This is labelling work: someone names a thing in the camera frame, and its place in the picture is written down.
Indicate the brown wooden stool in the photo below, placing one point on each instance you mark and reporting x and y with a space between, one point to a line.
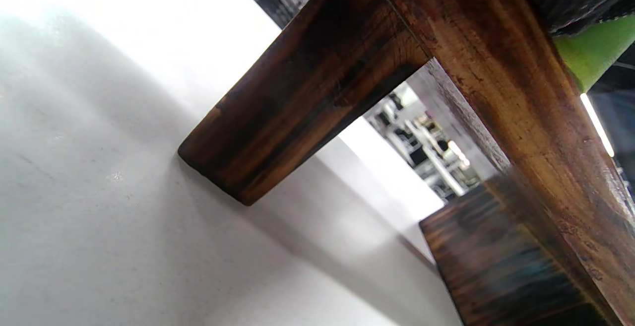
496 68

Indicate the green round sponge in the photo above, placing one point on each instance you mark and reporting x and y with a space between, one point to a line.
593 53

